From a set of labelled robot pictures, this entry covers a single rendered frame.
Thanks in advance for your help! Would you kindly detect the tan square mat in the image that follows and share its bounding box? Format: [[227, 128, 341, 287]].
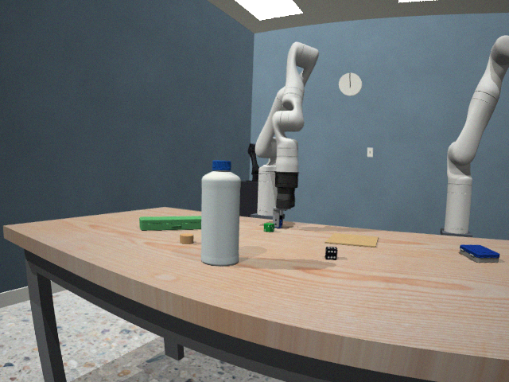
[[325, 233, 379, 248]]

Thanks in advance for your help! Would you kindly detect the small tan cylinder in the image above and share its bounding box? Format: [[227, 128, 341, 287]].
[[180, 233, 193, 244]]

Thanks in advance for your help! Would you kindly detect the white plastic bottle with blue cap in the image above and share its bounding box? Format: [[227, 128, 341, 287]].
[[201, 161, 241, 266]]

